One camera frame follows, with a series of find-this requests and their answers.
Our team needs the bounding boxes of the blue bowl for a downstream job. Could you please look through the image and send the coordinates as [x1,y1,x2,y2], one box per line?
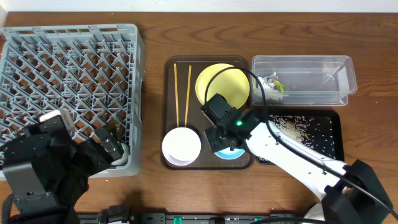
[215,147,245,160]

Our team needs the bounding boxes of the green snack wrapper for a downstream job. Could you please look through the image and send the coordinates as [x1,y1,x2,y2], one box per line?
[272,79,285,93]

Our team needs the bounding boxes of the wooden chopstick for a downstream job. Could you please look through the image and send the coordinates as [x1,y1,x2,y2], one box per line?
[184,65,192,127]
[174,63,179,127]

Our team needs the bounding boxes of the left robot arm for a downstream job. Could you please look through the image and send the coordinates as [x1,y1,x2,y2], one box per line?
[1,127,124,223]

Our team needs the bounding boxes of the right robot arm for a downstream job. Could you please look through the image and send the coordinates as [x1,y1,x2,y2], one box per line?
[201,106,397,223]

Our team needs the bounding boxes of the black waste tray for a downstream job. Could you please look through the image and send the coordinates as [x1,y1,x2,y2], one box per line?
[269,108,345,161]

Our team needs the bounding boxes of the white cup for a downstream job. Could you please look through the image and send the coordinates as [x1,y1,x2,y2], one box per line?
[113,143,129,166]

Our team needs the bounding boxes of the yellow plate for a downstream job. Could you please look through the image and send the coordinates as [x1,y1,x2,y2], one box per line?
[195,63,250,109]

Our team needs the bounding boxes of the pink bowl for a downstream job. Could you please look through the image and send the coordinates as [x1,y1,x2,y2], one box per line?
[162,127,201,166]

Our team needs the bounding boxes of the dark brown serving tray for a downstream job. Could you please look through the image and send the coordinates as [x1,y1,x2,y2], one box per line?
[161,55,254,170]

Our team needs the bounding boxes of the crumpled white tissue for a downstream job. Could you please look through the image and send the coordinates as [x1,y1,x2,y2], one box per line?
[259,72,284,100]

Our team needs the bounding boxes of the grey dish rack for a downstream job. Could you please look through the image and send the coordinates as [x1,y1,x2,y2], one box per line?
[1,24,145,178]

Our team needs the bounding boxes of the clear plastic bin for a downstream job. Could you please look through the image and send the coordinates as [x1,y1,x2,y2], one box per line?
[252,55,358,106]

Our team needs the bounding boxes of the rice and nut scraps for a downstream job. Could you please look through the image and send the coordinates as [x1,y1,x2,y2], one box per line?
[270,115,335,159]

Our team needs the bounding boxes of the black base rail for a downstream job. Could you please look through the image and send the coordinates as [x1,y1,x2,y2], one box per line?
[78,205,303,224]

